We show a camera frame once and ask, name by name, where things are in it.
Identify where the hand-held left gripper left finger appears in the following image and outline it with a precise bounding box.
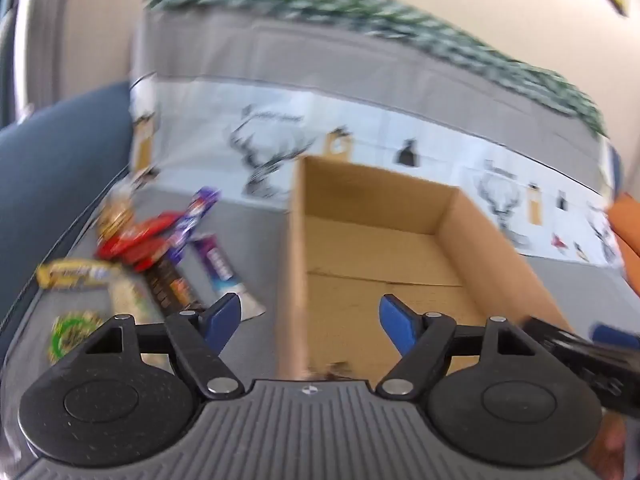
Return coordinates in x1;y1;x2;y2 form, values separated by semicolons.
82;294;246;401

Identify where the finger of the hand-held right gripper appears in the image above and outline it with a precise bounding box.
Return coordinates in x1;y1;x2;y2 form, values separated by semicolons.
522;317;640;361

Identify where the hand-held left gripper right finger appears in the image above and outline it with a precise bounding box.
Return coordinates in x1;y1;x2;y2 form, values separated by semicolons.
375;294;532;401

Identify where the purple and white stick packet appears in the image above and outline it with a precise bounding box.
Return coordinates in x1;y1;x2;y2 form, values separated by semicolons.
192;234;266;318

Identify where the dark brown snack packet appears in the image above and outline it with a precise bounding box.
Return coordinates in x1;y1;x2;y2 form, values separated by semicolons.
145;255;206;321

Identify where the brown cardboard box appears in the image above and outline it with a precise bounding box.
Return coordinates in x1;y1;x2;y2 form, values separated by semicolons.
277;155;573;383

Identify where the pale green snack packet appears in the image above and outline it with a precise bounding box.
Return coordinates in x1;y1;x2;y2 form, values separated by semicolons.
107;277;173;366

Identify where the dark red snack packet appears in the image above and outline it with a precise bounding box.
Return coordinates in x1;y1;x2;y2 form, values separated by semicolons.
122;237;169;272

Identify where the purple wafer packet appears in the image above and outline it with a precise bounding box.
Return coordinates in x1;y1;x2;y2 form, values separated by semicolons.
167;187;221;263

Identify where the bright red printed snack packet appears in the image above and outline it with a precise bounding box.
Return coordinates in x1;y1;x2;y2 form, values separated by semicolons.
95;212;183;258

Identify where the clear bag of round biscuits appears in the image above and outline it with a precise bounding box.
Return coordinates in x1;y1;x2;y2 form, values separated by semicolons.
97;180;136;248

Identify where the clear packet with green label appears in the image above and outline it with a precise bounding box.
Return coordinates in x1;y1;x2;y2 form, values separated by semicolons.
47;310;108;366

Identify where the yellow snack packet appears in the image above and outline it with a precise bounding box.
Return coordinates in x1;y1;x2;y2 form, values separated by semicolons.
36;259;123;291

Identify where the orange cushion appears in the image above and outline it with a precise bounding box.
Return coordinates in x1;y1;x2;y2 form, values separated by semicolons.
607;192;640;296

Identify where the blue sofa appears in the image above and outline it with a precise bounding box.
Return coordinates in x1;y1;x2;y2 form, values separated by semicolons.
0;80;133;331

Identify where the green checked cloth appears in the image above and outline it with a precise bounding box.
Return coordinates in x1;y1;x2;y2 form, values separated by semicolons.
142;0;608;136

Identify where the grey curtain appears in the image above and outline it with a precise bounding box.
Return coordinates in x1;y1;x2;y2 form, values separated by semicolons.
12;0;76;116

